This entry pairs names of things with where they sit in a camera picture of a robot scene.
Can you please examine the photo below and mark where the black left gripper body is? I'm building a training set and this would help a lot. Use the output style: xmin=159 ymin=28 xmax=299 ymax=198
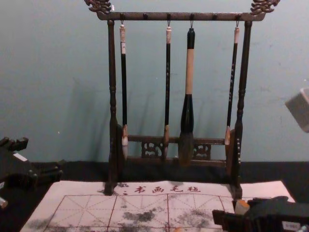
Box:
xmin=0 ymin=147 xmax=39 ymax=192

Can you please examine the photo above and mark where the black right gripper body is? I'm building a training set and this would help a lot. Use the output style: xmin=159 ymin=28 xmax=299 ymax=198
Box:
xmin=251 ymin=204 xmax=309 ymax=232

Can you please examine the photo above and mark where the orange and cream stone block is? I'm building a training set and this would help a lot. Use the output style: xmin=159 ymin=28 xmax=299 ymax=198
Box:
xmin=235 ymin=199 xmax=250 ymax=215

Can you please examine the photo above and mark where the black table cloth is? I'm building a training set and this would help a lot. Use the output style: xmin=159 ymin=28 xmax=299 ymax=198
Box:
xmin=0 ymin=159 xmax=309 ymax=232

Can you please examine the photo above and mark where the white felt mat, red grid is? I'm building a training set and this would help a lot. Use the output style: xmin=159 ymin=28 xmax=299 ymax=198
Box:
xmin=25 ymin=180 xmax=296 ymax=232

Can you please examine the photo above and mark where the dark wooden brush rack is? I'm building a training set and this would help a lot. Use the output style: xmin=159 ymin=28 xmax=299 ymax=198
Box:
xmin=84 ymin=0 xmax=282 ymax=196

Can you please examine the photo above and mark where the black brush with white tip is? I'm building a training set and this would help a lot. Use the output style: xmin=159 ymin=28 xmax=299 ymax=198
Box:
xmin=119 ymin=22 xmax=129 ymax=161

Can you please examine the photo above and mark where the thin black brush, pink cap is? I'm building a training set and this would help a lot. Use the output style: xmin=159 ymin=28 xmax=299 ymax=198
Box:
xmin=224 ymin=20 xmax=241 ymax=146

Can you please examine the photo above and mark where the thin black brush, pale cap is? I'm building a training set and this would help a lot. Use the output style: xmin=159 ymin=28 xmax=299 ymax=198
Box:
xmin=163 ymin=20 xmax=173 ymax=158

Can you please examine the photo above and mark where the large brush with tan handle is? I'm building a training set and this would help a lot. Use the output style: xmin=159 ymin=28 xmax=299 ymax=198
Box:
xmin=178 ymin=20 xmax=197 ymax=167

